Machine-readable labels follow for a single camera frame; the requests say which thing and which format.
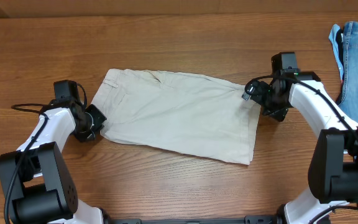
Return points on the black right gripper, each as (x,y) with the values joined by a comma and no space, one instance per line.
(279,113)

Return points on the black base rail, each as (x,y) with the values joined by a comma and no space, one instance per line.
(191,220)

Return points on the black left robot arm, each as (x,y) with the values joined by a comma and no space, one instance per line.
(36,182)

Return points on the light blue garment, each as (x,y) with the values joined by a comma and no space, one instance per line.
(336,39)

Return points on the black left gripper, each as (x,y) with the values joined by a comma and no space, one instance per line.
(99,117)

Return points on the beige cotton shorts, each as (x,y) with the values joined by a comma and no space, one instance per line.
(182,112)

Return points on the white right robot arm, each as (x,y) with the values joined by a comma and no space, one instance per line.
(333,171)

